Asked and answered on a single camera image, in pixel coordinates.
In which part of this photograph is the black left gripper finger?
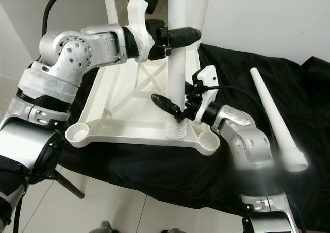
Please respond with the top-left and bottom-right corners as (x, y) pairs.
(169, 27), (202, 49)

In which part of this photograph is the white plastic table leg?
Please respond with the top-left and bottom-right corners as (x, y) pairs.
(102, 0), (120, 26)
(250, 66), (310, 173)
(165, 0), (189, 140)
(187, 0), (212, 30)

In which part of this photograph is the white plastic table top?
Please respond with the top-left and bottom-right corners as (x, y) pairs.
(64, 47), (221, 156)

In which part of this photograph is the grey robot left foot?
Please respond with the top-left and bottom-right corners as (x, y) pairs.
(95, 220), (114, 233)

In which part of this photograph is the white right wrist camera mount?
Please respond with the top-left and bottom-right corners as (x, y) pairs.
(197, 65), (219, 123)

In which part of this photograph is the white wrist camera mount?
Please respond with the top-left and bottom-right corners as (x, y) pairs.
(197, 65), (219, 123)
(126, 0), (164, 63)

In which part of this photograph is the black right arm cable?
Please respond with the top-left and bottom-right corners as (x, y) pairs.
(206, 84), (304, 233)

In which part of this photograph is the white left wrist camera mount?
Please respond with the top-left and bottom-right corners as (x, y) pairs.
(126, 0), (164, 63)

